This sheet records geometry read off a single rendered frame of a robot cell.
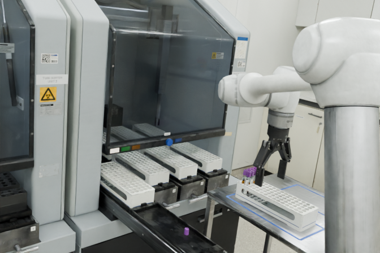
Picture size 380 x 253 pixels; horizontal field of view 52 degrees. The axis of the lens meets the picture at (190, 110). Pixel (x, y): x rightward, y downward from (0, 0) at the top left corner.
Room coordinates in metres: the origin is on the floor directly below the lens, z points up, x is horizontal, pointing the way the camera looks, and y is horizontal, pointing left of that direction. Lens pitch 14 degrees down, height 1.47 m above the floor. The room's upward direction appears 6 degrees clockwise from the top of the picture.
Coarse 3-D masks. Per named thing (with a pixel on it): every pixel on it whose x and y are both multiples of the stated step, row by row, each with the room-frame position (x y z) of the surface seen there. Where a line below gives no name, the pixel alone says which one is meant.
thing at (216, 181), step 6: (222, 168) 1.67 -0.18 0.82; (198, 174) 1.61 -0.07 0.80; (204, 174) 1.60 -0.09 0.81; (210, 174) 1.59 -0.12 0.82; (216, 174) 1.60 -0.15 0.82; (222, 174) 1.63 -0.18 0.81; (228, 174) 1.65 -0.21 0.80; (210, 180) 1.57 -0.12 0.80; (216, 180) 1.60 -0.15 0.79; (222, 180) 1.63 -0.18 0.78; (228, 180) 1.65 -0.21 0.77; (210, 186) 1.58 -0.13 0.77; (216, 186) 1.60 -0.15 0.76; (222, 186) 1.63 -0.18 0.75
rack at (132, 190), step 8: (104, 168) 1.42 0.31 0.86; (112, 168) 1.42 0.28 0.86; (120, 168) 1.45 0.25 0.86; (104, 176) 1.36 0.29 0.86; (112, 176) 1.35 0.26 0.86; (120, 176) 1.36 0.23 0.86; (128, 176) 1.37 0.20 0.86; (104, 184) 1.35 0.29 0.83; (112, 184) 1.36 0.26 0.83; (120, 184) 1.30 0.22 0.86; (128, 184) 1.30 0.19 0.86; (136, 184) 1.30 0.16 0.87; (144, 184) 1.32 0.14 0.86; (112, 192) 1.31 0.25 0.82; (120, 192) 1.34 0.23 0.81; (128, 192) 1.23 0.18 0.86; (136, 192) 1.24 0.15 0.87; (144, 192) 1.25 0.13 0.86; (152, 192) 1.27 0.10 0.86; (128, 200) 1.23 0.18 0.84; (136, 200) 1.23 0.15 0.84; (144, 200) 1.25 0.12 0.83; (152, 200) 1.27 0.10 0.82
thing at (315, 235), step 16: (272, 176) 1.64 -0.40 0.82; (208, 192) 1.40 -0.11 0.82; (224, 192) 1.42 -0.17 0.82; (288, 192) 1.48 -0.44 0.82; (304, 192) 1.50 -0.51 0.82; (320, 192) 1.52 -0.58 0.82; (208, 208) 1.40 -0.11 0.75; (240, 208) 1.29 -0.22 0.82; (256, 208) 1.31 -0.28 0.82; (320, 208) 1.37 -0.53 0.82; (208, 224) 1.39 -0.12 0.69; (256, 224) 1.21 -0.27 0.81; (272, 224) 1.20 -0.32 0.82; (320, 224) 1.24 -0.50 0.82; (288, 240) 1.11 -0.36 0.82; (304, 240) 1.12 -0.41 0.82; (320, 240) 1.14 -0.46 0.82
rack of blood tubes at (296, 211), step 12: (240, 192) 1.37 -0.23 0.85; (252, 192) 1.33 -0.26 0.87; (264, 192) 1.32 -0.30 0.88; (276, 192) 1.33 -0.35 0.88; (252, 204) 1.32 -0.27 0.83; (264, 204) 1.33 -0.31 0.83; (276, 204) 1.25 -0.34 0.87; (288, 204) 1.24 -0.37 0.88; (300, 204) 1.25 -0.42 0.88; (276, 216) 1.24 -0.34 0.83; (288, 216) 1.26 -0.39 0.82; (300, 216) 1.18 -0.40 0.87; (312, 216) 1.21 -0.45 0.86; (300, 228) 1.17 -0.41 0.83
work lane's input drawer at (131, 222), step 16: (112, 208) 1.27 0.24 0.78; (128, 208) 1.21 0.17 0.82; (144, 208) 1.23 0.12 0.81; (160, 208) 1.26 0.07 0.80; (128, 224) 1.19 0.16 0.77; (144, 224) 1.14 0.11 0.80; (160, 224) 1.15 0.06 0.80; (176, 224) 1.16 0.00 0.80; (144, 240) 1.12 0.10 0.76; (160, 240) 1.06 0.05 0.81; (176, 240) 1.07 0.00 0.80; (192, 240) 1.08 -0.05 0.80; (208, 240) 1.07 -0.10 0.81
